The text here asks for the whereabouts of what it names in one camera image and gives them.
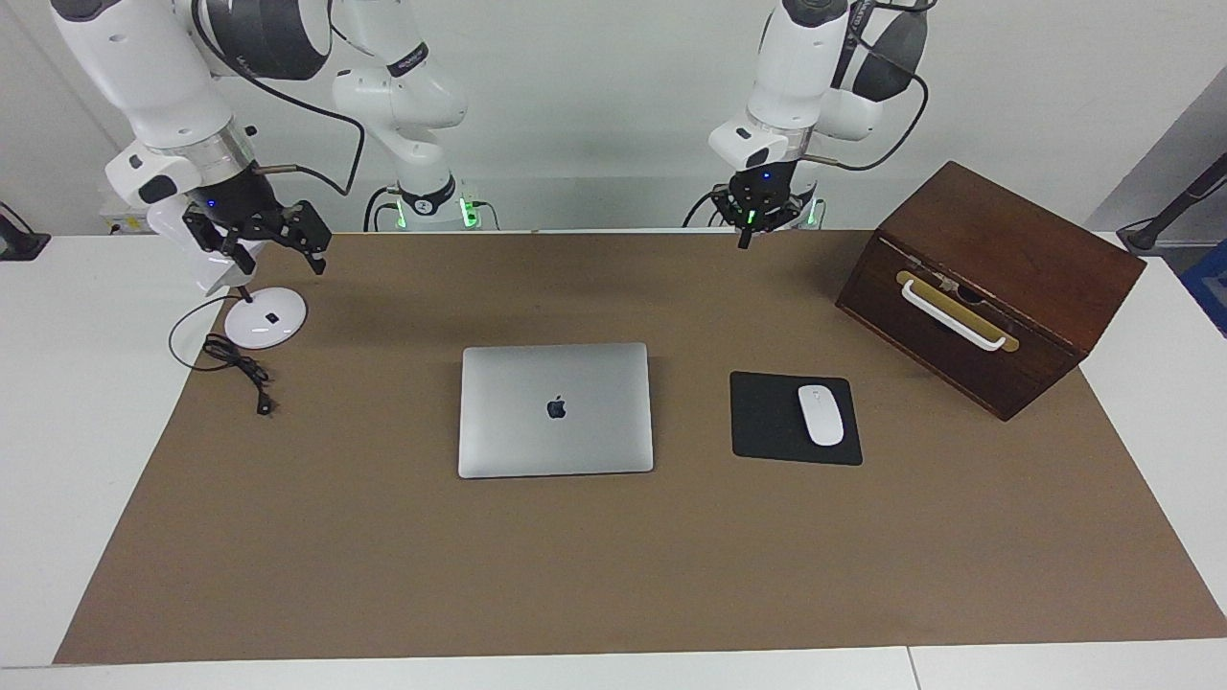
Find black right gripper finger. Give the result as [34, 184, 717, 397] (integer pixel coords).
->
[286, 200, 334, 277]
[184, 228, 260, 281]

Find silver grey laptop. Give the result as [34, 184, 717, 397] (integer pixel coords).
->
[457, 343, 655, 479]

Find white desk lamp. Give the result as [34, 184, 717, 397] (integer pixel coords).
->
[146, 196, 308, 350]

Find black mouse pad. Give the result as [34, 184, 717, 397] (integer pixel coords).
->
[729, 371, 864, 467]

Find white computer mouse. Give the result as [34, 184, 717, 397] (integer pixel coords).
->
[798, 384, 845, 448]

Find dark brown wooden box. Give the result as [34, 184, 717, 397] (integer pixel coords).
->
[835, 160, 1147, 423]

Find brown table mat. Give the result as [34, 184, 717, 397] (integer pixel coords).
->
[53, 230, 1227, 665]

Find black tripod stand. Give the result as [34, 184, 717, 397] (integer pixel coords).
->
[1117, 153, 1227, 255]

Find black base cable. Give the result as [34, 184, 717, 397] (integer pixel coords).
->
[683, 187, 741, 229]
[362, 185, 405, 232]

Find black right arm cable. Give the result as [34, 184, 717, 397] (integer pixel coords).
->
[192, 0, 367, 198]

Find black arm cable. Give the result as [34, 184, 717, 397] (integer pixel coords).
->
[803, 0, 931, 173]
[192, 0, 367, 198]

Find white wall power strip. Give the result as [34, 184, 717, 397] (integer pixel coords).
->
[99, 187, 154, 236]

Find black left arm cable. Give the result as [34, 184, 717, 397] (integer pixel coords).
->
[803, 0, 931, 173]

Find white box handle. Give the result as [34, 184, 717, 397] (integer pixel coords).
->
[901, 278, 1009, 352]

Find black clamp mount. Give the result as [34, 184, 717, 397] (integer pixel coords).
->
[0, 201, 51, 262]

